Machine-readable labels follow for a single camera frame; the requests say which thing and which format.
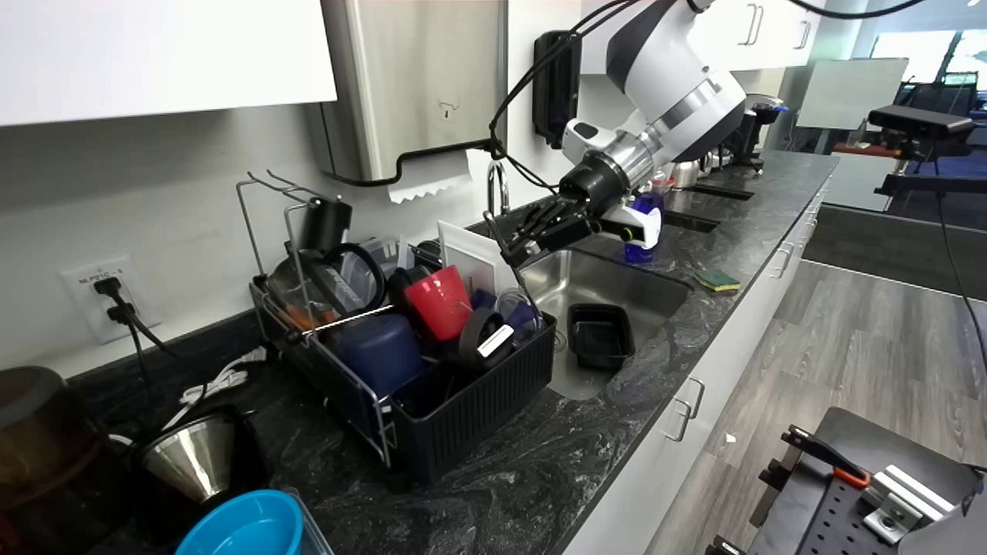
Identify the blue plastic cup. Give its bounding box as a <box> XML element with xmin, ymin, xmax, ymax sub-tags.
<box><xmin>331</xmin><ymin>314</ymin><xmax>424</xmax><ymax>395</ymax></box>

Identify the steel paper towel dispenser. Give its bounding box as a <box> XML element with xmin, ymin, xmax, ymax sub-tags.
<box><xmin>314</xmin><ymin>0</ymin><xmax>506</xmax><ymax>186</ymax></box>

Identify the coffee maker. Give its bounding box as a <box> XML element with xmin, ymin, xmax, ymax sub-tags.
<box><xmin>723</xmin><ymin>96</ymin><xmax>787</xmax><ymax>168</ymax></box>

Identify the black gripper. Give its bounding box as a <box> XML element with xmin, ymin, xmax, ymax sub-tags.
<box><xmin>492</xmin><ymin>152</ymin><xmax>628</xmax><ymax>268</ymax></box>

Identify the orange black clamp left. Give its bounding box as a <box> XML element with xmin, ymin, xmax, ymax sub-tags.
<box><xmin>780</xmin><ymin>424</ymin><xmax>877</xmax><ymax>492</ymax></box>

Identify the green yellow sponge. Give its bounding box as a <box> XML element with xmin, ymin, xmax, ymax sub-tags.
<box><xmin>698</xmin><ymin>270</ymin><xmax>741</xmax><ymax>292</ymax></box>

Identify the black plastic tray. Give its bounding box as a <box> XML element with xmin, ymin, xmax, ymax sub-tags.
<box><xmin>568</xmin><ymin>301</ymin><xmax>637</xmax><ymax>374</ymax></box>

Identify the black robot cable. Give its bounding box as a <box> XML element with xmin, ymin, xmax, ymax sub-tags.
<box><xmin>488</xmin><ymin>0</ymin><xmax>642</xmax><ymax>194</ymax></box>

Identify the black dish rack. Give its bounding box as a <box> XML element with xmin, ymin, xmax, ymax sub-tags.
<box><xmin>248</xmin><ymin>273</ymin><xmax>558</xmax><ymax>488</ymax></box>

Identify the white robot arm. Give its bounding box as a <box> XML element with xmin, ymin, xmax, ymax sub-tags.
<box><xmin>485</xmin><ymin>0</ymin><xmax>747</xmax><ymax>268</ymax></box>

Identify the black perforated mounting board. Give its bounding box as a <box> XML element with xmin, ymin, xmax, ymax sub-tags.
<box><xmin>707</xmin><ymin>403</ymin><xmax>987</xmax><ymax>555</ymax></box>

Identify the white upper cabinet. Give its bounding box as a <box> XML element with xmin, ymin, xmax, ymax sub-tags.
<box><xmin>0</xmin><ymin>0</ymin><xmax>336</xmax><ymax>125</ymax></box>

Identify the black wall soap dispenser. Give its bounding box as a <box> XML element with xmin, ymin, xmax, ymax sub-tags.
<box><xmin>532</xmin><ymin>30</ymin><xmax>582</xmax><ymax>147</ymax></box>

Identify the blue bowl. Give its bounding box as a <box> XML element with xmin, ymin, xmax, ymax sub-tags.
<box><xmin>175</xmin><ymin>488</ymin><xmax>303</xmax><ymax>555</ymax></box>

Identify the white cabinet handle pair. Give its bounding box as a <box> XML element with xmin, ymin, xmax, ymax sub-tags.
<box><xmin>665</xmin><ymin>377</ymin><xmax>707</xmax><ymax>445</ymax></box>

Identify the steel funnel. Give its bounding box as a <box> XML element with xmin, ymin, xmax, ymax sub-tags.
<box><xmin>142</xmin><ymin>416</ymin><xmax>235</xmax><ymax>501</ymax></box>

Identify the wall power outlet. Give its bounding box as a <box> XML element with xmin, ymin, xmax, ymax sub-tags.
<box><xmin>62</xmin><ymin>256</ymin><xmax>142</xmax><ymax>345</ymax></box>

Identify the blue dish soap bottle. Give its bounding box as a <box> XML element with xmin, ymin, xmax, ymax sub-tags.
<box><xmin>624</xmin><ymin>194</ymin><xmax>664</xmax><ymax>264</ymax></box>

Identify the brown glass jar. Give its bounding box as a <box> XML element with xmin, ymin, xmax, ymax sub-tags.
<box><xmin>0</xmin><ymin>367</ymin><xmax>116</xmax><ymax>544</ymax></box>

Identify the red plastic cup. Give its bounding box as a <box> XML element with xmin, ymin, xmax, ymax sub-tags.
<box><xmin>404</xmin><ymin>264</ymin><xmax>472</xmax><ymax>341</ymax></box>

